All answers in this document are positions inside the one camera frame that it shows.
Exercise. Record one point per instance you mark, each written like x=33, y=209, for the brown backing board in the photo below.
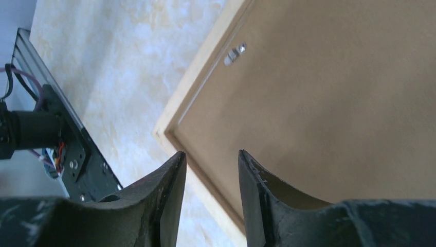
x=335, y=97

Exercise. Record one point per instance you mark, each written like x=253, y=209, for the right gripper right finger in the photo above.
x=277, y=214

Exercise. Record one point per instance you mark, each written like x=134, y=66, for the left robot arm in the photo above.
x=25, y=130

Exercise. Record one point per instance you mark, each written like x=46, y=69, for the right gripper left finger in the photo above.
x=146, y=213

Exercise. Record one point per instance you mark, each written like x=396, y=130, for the wooden picture frame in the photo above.
x=209, y=54

